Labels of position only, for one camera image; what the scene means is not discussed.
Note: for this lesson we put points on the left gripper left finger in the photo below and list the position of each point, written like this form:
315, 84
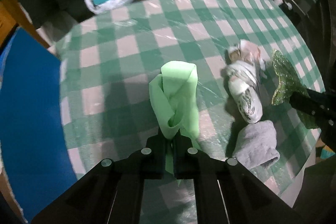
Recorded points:
147, 163

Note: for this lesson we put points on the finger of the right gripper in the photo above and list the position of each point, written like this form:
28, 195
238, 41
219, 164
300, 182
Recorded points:
319, 106

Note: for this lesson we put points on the white plastic bag under box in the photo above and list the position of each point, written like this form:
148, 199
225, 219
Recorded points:
106, 6

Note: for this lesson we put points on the light green cloth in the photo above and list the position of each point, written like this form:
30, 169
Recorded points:
173, 99

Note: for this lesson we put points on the green checkered tablecloth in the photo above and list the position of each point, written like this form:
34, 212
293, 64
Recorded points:
109, 60

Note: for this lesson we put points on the green glitter fabric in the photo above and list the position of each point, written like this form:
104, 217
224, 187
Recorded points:
288, 79

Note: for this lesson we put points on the blue-rimmed cardboard box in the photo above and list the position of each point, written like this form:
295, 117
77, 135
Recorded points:
32, 140

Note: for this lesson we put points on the small grey cloth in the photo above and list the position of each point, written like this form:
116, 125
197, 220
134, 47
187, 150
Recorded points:
256, 145

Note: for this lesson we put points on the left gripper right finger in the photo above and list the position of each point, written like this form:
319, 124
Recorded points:
191, 163

